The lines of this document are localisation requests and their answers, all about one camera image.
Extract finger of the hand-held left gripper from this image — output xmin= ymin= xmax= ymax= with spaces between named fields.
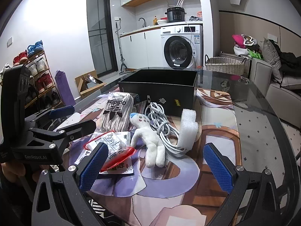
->
xmin=28 ymin=120 xmax=97 ymax=151
xmin=29 ymin=105 xmax=75 ymax=124

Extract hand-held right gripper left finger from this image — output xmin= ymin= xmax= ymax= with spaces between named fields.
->
xmin=32 ymin=142 xmax=111 ymax=226

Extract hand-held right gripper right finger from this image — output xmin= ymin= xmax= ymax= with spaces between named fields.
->
xmin=203 ymin=143 xmax=294 ymax=226

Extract white red-edged packet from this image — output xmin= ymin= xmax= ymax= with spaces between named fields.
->
xmin=99 ymin=146 xmax=137 ymax=176
xmin=83 ymin=131 xmax=131 ymax=157

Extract white plush doll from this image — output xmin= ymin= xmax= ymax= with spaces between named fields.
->
xmin=129 ymin=112 xmax=166 ymax=169

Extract black storage box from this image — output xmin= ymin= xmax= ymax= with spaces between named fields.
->
xmin=118 ymin=69 xmax=198 ymax=118

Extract person's left hand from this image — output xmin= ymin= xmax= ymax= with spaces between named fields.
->
xmin=0 ymin=161 xmax=36 ymax=184

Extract purple yoga mat bag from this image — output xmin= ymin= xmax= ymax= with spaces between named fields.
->
xmin=55 ymin=70 xmax=76 ymax=107

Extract cardboard box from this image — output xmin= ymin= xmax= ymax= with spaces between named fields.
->
xmin=75 ymin=70 xmax=108 ymax=99

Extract shoe rack with shoes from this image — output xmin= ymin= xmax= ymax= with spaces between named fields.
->
xmin=13 ymin=40 xmax=62 ymax=109

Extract wooden shoe rack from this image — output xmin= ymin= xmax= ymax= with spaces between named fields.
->
xmin=13 ymin=49 xmax=64 ymax=113

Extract printed table mat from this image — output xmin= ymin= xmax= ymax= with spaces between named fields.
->
xmin=71 ymin=85 xmax=243 ymax=226

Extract white foam piece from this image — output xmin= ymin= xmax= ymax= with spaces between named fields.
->
xmin=177 ymin=109 xmax=199 ymax=152

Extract patterned floor rug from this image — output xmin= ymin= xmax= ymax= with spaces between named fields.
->
xmin=237 ymin=113 xmax=294 ymax=208

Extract flat mop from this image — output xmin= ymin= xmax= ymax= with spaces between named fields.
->
xmin=115 ymin=21 xmax=132 ymax=76

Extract dark glass door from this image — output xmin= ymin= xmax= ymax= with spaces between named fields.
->
xmin=87 ymin=0 xmax=118 ymax=78

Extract white counter cabinet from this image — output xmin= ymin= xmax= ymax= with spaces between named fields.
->
xmin=120 ymin=26 xmax=163 ymax=71

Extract wicker basket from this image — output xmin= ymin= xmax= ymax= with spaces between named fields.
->
xmin=204 ymin=54 xmax=246 ymax=77

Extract grey sofa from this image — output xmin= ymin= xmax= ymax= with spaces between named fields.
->
xmin=249 ymin=58 xmax=301 ymax=129

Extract grey flat pillow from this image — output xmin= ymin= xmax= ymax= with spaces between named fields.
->
xmin=281 ymin=73 xmax=301 ymax=90

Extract grey upright pillow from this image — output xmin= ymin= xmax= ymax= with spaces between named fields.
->
xmin=262 ymin=38 xmax=283 ymax=83

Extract pile of colourful clothes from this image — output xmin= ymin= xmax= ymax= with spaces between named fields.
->
xmin=232 ymin=34 xmax=264 ymax=60

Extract black jacket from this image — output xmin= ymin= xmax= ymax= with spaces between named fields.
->
xmin=269 ymin=39 xmax=301 ymax=77

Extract white washing machine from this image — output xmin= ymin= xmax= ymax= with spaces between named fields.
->
xmin=160 ymin=24 xmax=204 ymax=70

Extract black pressure cooker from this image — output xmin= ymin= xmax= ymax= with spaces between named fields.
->
xmin=166 ymin=7 xmax=188 ymax=23

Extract white coiled cable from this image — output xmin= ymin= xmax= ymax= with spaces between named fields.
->
xmin=144 ymin=102 xmax=191 ymax=157

